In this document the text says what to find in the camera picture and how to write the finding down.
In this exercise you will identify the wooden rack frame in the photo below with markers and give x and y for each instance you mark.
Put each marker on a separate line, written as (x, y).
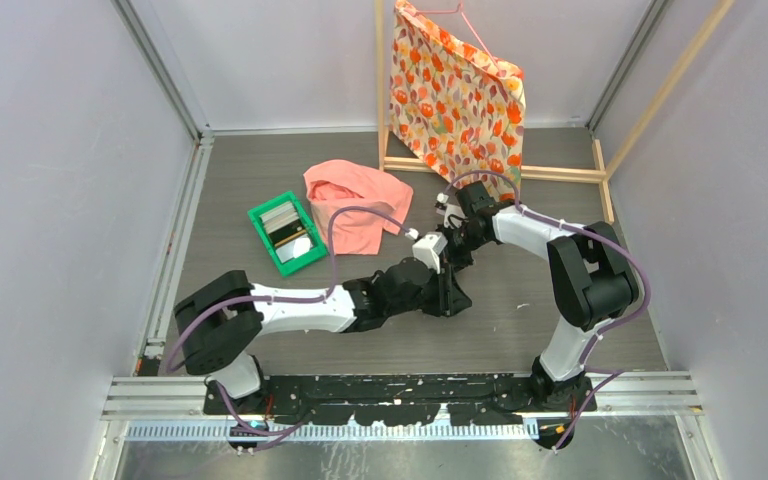
(604, 171)

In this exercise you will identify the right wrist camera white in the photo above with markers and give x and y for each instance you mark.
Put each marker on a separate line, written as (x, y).
(451, 213)

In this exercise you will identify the floral fabric bag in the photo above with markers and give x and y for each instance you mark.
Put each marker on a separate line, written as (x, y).
(457, 108)

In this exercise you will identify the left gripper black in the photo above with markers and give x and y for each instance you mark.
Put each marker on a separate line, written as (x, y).
(449, 297)

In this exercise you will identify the green card tray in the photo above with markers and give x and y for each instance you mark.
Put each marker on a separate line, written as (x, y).
(288, 233)

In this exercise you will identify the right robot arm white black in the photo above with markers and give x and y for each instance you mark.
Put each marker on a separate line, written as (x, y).
(594, 280)

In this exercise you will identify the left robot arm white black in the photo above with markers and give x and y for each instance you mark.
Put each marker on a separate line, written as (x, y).
(218, 322)

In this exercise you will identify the pink hanger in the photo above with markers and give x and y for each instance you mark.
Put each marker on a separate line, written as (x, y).
(459, 10)

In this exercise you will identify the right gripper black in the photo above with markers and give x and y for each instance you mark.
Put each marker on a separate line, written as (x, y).
(458, 262)

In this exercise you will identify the pink cloth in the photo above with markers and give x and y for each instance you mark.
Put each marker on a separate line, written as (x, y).
(360, 203)

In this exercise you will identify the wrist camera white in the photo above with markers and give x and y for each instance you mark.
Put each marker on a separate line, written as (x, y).
(451, 213)
(429, 249)

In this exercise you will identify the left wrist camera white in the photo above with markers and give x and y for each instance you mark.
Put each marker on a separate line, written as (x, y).
(429, 249)

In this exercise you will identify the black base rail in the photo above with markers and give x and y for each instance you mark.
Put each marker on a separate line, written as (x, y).
(403, 400)

